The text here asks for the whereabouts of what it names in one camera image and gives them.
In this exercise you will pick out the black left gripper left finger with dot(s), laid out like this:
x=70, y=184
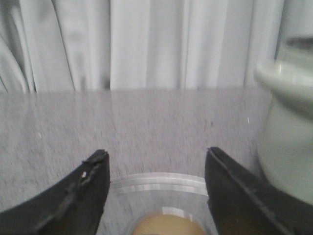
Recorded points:
x=73, y=206

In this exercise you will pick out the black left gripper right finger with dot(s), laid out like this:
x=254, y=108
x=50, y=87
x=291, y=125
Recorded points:
x=242, y=204

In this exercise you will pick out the pale green electric cooking pot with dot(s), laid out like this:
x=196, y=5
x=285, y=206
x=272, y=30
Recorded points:
x=285, y=146

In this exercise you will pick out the white curtain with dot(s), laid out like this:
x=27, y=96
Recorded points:
x=87, y=45

